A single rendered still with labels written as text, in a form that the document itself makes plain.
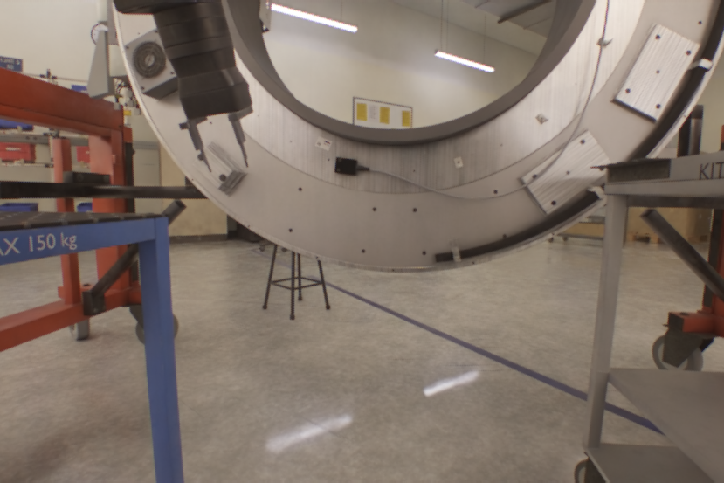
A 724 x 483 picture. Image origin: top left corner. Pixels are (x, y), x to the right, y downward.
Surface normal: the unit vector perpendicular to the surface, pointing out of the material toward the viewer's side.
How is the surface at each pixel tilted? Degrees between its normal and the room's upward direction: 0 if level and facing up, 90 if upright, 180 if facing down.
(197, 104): 114
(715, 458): 0
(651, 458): 0
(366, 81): 90
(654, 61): 90
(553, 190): 90
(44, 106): 90
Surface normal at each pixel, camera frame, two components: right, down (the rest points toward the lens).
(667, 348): -0.97, 0.01
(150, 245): -0.13, 0.11
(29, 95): 0.99, 0.03
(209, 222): 0.53, 0.11
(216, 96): -0.12, 0.50
